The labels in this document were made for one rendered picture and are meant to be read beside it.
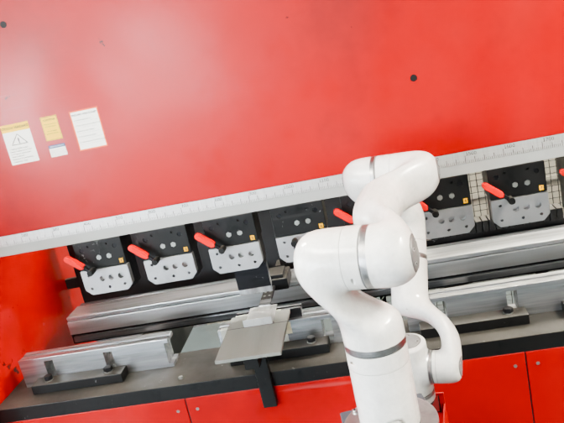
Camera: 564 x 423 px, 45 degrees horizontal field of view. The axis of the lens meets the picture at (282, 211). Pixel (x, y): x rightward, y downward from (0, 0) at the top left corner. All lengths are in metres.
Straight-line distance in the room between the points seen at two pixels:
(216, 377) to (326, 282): 0.86
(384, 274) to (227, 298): 1.18
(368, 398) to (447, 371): 0.31
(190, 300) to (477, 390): 0.98
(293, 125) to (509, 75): 0.57
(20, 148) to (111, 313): 0.70
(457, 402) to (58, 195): 1.28
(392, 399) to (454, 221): 0.72
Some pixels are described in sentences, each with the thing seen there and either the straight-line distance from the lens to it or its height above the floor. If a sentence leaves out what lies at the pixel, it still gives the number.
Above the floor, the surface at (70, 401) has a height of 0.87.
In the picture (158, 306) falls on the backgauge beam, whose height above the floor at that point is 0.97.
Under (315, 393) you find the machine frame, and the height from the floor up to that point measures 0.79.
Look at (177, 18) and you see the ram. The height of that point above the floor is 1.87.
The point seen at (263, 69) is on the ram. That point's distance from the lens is 1.83.
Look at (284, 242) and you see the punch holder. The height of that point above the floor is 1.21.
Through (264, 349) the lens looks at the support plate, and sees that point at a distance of 1.82.
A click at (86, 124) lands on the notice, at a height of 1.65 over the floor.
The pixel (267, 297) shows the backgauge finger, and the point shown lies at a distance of 2.13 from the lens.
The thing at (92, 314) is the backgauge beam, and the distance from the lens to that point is 2.48.
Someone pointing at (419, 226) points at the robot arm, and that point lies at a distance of 1.68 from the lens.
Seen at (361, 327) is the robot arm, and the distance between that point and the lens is 1.26.
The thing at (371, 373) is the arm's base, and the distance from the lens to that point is 1.30.
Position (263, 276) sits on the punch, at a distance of 2.00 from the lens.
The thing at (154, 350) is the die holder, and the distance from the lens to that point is 2.15.
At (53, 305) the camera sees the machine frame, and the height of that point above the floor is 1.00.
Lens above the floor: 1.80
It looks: 15 degrees down
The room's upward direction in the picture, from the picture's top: 12 degrees counter-clockwise
